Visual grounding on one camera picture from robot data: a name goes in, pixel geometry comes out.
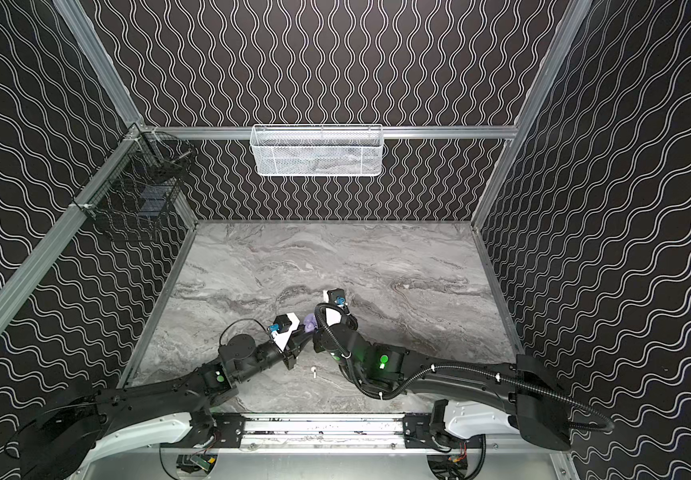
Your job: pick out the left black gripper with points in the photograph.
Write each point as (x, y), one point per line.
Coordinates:
(295, 346)

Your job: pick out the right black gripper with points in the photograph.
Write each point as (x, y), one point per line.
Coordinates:
(333, 321)

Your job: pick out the purple earbud charging case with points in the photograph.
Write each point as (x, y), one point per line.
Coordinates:
(309, 323)

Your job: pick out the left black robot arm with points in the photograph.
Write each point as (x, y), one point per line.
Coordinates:
(56, 440)

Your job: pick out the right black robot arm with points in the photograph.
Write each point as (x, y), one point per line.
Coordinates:
(526, 392)

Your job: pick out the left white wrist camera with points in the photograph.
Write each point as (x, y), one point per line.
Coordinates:
(282, 329)

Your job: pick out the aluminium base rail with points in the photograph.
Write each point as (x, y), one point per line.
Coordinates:
(314, 433)

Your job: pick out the white wire mesh basket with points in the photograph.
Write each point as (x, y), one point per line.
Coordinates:
(311, 150)

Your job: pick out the black wire mesh basket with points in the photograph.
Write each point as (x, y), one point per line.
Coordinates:
(137, 202)

